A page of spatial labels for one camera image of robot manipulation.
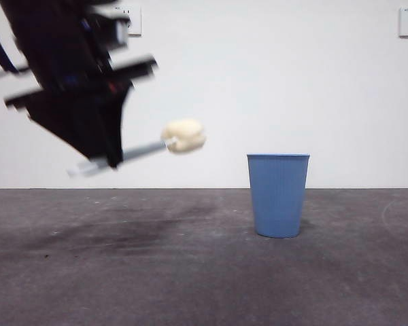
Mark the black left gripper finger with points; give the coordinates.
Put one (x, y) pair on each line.
(81, 129)

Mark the grey cup brush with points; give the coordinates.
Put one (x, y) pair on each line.
(187, 136)

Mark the blue ribbed plastic cup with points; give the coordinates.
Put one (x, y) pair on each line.
(279, 197)

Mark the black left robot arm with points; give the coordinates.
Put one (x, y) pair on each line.
(47, 40)

